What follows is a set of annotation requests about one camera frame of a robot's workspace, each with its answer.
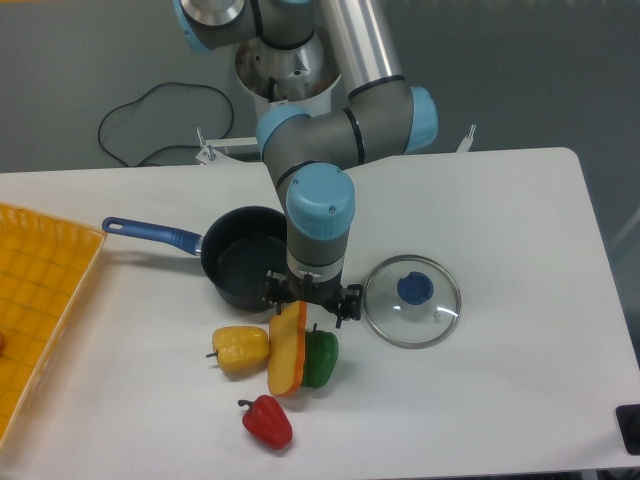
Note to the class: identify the yellow toy bell pepper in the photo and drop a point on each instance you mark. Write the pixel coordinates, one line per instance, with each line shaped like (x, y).
(238, 349)

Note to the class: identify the red toy bell pepper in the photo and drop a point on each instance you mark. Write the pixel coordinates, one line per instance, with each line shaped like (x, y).
(267, 422)

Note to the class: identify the green toy bell pepper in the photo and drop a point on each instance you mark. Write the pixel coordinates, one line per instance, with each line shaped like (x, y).
(321, 354)

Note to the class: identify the glass pot lid blue knob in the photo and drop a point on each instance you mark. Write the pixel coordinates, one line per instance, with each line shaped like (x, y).
(411, 301)

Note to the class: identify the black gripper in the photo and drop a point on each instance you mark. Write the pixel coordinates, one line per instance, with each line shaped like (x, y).
(284, 288)

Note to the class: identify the black saucepan blue handle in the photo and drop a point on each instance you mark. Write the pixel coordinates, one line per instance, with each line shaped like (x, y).
(236, 252)

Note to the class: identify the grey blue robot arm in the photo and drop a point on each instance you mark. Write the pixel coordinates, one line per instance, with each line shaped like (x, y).
(308, 157)

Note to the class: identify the black device at table edge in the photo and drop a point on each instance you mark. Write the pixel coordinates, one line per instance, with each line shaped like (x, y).
(628, 417)

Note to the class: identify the yellow plastic basket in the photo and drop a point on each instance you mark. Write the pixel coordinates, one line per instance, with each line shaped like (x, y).
(45, 261)

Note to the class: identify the toy bread slice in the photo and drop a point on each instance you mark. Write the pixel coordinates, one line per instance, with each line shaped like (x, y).
(287, 349)

